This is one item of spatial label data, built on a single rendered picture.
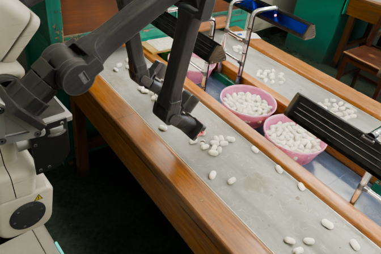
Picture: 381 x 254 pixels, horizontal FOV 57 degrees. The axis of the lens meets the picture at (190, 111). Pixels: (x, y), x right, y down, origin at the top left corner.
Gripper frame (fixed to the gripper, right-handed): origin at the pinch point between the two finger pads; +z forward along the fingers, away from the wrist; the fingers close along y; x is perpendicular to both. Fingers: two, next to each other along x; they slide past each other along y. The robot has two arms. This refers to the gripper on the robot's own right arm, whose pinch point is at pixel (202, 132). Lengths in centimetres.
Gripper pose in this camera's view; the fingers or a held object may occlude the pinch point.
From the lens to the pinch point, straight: 132.7
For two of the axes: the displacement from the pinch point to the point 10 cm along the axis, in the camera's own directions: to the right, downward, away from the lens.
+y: -6.0, -5.0, 6.2
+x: -6.0, 8.0, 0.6
